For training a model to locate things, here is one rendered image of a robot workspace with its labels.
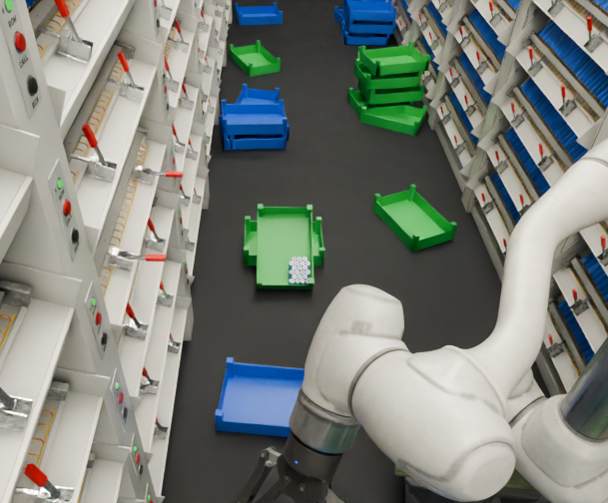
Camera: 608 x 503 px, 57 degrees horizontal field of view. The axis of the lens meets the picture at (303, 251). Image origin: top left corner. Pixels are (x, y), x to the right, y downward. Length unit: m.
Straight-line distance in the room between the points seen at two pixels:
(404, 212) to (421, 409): 1.91
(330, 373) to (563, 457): 0.66
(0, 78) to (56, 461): 0.49
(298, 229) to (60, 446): 1.43
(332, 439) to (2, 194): 0.46
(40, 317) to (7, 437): 0.15
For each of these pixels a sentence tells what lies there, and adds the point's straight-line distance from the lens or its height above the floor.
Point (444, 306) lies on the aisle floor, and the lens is 2.09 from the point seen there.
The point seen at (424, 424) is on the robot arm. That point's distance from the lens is 0.58.
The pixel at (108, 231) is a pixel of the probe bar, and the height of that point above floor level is 0.78.
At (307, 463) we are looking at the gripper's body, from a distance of 0.76.
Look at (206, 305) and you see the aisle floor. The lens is 1.99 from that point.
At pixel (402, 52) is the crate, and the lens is 3.27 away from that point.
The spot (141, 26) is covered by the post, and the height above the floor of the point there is 1.01.
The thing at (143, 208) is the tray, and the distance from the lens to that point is 1.20.
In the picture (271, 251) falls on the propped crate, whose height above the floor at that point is 0.07.
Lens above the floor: 1.46
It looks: 42 degrees down
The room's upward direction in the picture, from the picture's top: 4 degrees clockwise
